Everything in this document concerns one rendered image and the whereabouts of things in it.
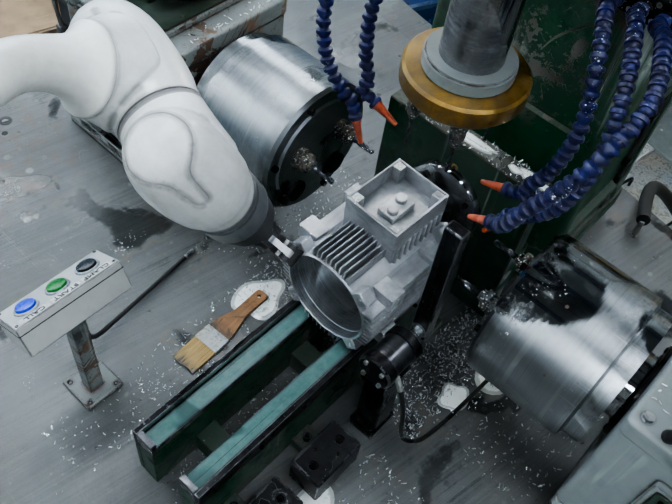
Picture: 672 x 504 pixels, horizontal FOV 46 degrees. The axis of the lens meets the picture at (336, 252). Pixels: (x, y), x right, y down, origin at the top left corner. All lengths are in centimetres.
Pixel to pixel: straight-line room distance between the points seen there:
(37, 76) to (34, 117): 97
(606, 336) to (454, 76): 40
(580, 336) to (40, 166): 110
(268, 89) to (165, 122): 53
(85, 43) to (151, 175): 17
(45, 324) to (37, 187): 56
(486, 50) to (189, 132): 43
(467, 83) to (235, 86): 43
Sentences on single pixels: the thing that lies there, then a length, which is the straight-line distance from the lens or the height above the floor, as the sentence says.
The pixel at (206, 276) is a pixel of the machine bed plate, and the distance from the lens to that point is 147.
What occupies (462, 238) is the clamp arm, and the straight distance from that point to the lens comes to 100.
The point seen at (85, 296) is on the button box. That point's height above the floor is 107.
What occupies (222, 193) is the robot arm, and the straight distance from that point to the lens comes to 80.
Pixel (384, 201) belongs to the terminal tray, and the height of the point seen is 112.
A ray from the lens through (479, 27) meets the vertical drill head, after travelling 101.
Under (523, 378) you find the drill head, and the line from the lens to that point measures 113.
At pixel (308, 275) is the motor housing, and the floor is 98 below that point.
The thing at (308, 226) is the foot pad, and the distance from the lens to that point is 120.
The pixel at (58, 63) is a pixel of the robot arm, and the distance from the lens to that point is 84.
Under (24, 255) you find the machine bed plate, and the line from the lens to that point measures 155.
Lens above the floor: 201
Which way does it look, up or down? 53 degrees down
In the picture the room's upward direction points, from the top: 10 degrees clockwise
